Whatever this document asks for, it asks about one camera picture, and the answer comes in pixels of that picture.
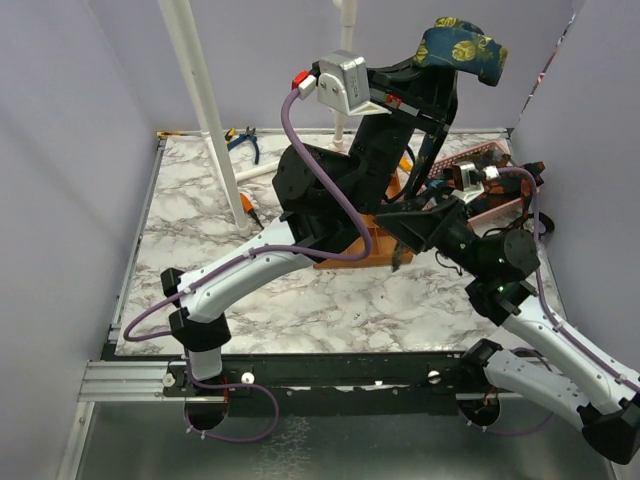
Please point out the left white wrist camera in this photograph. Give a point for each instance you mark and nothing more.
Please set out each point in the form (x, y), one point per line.
(340, 80)

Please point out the white pvc pipe frame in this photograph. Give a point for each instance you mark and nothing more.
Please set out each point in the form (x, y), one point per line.
(181, 27)

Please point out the yellow handled cutter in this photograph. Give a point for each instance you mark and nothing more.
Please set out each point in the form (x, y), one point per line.
(229, 135)

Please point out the pink perforated plastic basket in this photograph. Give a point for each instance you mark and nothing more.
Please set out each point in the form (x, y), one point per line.
(480, 160)

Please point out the wooden compartment tray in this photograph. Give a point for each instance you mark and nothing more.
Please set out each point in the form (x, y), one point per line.
(383, 244)

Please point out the navy yellow floral tie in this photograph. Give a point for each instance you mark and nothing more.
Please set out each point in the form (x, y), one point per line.
(460, 45)

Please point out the black orange floral tie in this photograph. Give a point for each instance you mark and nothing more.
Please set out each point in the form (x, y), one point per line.
(500, 192)

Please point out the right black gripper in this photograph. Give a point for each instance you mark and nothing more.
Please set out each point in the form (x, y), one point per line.
(419, 227)

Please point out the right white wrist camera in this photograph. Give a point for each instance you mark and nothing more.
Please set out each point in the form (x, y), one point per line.
(469, 181)

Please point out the orange handled screwdriver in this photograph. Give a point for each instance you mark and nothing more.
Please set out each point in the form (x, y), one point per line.
(250, 210)

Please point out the black metal base rail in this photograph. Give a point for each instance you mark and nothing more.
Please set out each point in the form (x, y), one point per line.
(261, 385)

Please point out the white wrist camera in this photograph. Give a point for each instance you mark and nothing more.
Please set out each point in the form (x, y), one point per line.
(469, 181)
(340, 80)

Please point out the yellow black tool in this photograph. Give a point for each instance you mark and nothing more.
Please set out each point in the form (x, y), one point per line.
(166, 134)

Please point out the yellow utility knife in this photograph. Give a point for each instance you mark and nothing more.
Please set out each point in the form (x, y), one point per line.
(405, 165)

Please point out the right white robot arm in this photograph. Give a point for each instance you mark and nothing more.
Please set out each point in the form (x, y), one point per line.
(590, 389)

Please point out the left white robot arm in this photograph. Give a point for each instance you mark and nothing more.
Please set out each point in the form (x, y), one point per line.
(324, 196)

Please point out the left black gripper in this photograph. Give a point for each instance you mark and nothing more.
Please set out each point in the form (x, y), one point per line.
(407, 91)

